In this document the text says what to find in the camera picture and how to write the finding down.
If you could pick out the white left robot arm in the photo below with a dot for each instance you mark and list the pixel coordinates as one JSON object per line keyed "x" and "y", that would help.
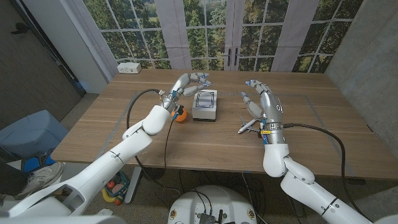
{"x": 109, "y": 161}

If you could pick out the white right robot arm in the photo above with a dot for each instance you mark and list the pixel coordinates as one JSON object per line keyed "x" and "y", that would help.
{"x": 311, "y": 189}

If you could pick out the printed window garden backdrop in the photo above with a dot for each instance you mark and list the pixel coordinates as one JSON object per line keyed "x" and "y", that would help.
{"x": 202, "y": 37}

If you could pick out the orange ball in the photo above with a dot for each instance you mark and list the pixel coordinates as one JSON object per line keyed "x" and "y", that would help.
{"x": 182, "y": 116}

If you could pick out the white square box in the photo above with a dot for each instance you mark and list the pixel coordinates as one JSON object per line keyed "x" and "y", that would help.
{"x": 204, "y": 107}

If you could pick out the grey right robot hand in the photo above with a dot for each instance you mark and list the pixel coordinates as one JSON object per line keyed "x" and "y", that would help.
{"x": 272, "y": 107}

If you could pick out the basket of toys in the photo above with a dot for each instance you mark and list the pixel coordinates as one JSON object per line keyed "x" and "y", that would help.
{"x": 118, "y": 186}

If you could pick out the white table leg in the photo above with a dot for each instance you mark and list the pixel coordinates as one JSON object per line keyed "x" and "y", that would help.
{"x": 133, "y": 186}

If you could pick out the white toy airplane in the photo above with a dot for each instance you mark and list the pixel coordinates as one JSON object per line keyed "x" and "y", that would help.
{"x": 245, "y": 127}

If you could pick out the black round grille device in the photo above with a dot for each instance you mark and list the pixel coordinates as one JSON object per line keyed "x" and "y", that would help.
{"x": 154, "y": 173}

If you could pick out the dark trouser leg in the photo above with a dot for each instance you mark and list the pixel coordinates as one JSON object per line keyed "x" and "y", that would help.
{"x": 9, "y": 180}

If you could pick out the white power strip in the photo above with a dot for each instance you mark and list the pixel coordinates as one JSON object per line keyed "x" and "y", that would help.
{"x": 129, "y": 68}

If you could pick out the grey sneaker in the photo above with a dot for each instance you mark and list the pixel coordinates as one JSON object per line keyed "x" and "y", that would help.
{"x": 40, "y": 180}

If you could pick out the dark wooden door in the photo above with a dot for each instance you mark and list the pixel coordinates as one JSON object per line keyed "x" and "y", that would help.
{"x": 31, "y": 71}

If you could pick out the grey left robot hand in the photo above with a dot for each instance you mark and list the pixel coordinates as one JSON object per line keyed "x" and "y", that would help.
{"x": 183, "y": 82}

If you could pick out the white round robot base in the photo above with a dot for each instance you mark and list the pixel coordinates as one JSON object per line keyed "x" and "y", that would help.
{"x": 217, "y": 199}

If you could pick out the yellow toy banana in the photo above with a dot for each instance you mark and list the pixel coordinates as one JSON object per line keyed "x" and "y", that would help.
{"x": 107, "y": 197}

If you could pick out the white paper sheet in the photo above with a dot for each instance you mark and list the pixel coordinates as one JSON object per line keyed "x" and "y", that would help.
{"x": 104, "y": 212}

